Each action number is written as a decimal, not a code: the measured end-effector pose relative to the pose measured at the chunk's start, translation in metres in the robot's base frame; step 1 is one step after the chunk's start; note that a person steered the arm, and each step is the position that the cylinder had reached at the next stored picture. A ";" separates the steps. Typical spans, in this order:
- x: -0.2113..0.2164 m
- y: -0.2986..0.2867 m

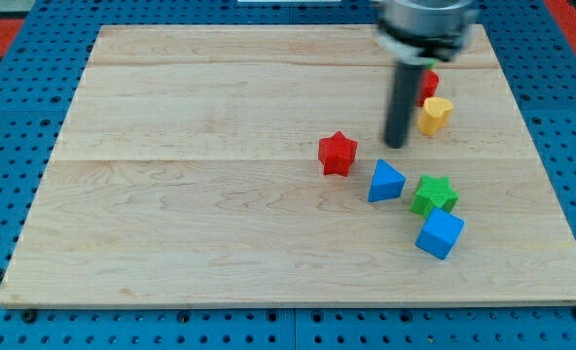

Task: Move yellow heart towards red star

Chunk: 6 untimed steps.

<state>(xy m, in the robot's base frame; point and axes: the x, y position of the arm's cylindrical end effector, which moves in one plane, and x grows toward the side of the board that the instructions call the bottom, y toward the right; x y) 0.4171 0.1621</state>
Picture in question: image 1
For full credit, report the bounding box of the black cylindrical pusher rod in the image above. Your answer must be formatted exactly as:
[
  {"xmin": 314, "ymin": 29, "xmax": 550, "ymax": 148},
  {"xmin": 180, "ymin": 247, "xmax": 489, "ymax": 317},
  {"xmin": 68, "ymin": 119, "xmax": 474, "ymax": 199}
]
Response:
[{"xmin": 383, "ymin": 61, "xmax": 426, "ymax": 149}]

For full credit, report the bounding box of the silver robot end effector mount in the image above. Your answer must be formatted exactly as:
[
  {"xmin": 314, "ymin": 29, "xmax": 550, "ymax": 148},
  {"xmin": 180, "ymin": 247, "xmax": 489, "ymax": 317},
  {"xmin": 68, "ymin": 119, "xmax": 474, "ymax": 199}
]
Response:
[{"xmin": 376, "ymin": 0, "xmax": 478, "ymax": 62}]

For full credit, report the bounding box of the yellow heart block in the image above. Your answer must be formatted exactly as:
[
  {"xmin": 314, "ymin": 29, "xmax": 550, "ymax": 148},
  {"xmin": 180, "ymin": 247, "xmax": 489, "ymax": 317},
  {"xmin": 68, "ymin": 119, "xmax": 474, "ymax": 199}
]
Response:
[{"xmin": 417, "ymin": 97, "xmax": 454, "ymax": 136}]

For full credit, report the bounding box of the red star block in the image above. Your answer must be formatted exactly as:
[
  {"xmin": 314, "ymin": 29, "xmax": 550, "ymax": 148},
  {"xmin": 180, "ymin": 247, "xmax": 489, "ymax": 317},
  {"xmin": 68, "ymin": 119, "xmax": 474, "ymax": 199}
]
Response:
[{"xmin": 318, "ymin": 130, "xmax": 358, "ymax": 177}]

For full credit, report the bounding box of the green star block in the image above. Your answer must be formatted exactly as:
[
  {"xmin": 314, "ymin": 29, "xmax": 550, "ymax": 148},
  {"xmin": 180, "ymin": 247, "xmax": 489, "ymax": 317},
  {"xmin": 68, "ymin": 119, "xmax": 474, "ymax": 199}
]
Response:
[{"xmin": 410, "ymin": 174, "xmax": 459, "ymax": 218}]

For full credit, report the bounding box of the red cylinder block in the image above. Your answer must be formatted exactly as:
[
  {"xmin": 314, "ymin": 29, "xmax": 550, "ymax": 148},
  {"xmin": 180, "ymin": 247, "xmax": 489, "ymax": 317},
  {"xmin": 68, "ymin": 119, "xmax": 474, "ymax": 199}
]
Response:
[{"xmin": 416, "ymin": 69, "xmax": 440, "ymax": 107}]

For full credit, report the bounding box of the blue triangle block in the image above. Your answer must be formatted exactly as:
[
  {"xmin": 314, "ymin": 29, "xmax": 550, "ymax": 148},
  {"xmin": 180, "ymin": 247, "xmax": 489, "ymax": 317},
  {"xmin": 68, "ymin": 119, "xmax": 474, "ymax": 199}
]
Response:
[{"xmin": 367, "ymin": 159, "xmax": 407, "ymax": 202}]

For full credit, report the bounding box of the blue cube block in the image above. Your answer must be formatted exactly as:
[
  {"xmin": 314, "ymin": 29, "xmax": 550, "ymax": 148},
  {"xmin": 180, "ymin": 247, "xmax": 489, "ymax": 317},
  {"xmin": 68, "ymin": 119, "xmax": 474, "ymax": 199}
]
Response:
[{"xmin": 414, "ymin": 208, "xmax": 465, "ymax": 260}]

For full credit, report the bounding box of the light wooden board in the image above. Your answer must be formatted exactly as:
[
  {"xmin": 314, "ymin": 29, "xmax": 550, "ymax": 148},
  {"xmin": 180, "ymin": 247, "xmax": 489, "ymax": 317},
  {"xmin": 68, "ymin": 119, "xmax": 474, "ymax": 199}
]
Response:
[{"xmin": 0, "ymin": 25, "xmax": 576, "ymax": 309}]

